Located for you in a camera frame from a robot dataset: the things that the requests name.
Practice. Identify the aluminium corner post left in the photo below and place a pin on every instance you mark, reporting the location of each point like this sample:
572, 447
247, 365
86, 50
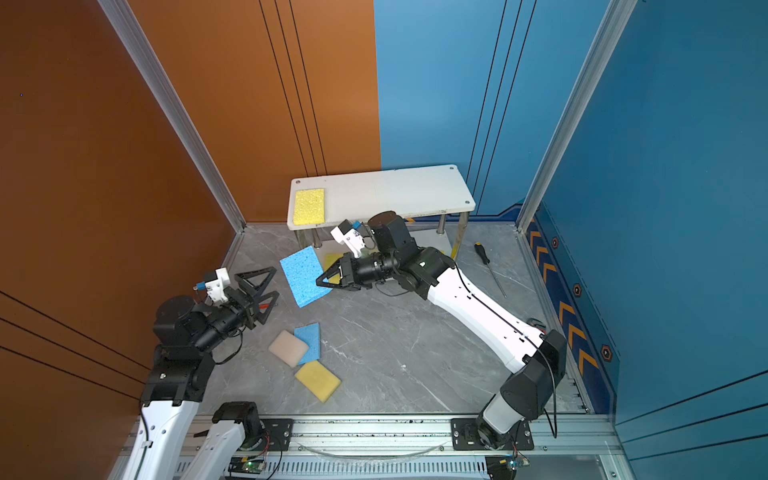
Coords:
136, 43

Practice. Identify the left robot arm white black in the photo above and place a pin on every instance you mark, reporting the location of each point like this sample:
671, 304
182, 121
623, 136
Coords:
163, 428

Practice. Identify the aluminium corner post right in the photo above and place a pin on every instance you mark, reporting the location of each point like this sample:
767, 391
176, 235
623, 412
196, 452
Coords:
606, 39

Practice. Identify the green circuit board left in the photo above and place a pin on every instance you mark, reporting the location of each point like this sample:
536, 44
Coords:
246, 465

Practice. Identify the aluminium corner post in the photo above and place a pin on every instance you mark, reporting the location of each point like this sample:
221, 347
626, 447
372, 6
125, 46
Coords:
606, 39
136, 43

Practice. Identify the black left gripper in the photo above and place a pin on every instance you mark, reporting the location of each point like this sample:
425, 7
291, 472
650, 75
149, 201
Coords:
244, 303

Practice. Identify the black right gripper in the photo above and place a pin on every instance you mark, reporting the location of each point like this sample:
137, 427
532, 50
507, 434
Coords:
347, 271

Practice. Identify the green circuit board right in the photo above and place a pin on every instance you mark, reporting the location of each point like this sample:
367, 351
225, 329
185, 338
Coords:
511, 465

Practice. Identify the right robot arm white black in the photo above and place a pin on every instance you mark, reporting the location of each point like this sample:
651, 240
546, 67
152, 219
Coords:
536, 359

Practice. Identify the large yellow textured sponge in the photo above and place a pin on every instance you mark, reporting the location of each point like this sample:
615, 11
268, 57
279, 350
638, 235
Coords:
309, 207

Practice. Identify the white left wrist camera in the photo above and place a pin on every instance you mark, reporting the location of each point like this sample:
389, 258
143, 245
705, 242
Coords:
214, 285

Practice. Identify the light blue sponge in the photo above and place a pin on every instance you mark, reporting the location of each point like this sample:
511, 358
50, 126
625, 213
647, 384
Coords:
310, 335

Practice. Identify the red pipe wrench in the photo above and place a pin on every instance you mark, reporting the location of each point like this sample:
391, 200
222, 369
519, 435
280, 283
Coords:
537, 324

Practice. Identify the white two-tier shelf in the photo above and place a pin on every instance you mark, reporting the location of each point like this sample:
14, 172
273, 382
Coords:
435, 191

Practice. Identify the pink beige sponge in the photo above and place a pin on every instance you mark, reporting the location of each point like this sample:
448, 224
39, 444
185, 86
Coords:
288, 348

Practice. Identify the yellow green textured sponge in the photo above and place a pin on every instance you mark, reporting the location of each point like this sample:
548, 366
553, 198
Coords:
328, 261

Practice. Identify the blue textured sponge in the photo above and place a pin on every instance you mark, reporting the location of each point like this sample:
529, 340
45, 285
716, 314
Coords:
301, 270

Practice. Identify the black yellow screwdriver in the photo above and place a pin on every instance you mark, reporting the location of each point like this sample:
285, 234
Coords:
482, 254

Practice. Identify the green circuit board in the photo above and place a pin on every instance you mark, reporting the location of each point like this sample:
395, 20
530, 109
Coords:
511, 465
246, 465

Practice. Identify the dark yellow sponge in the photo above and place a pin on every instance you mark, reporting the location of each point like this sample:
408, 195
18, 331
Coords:
320, 381

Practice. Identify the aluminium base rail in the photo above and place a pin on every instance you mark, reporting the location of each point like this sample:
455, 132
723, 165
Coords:
432, 447

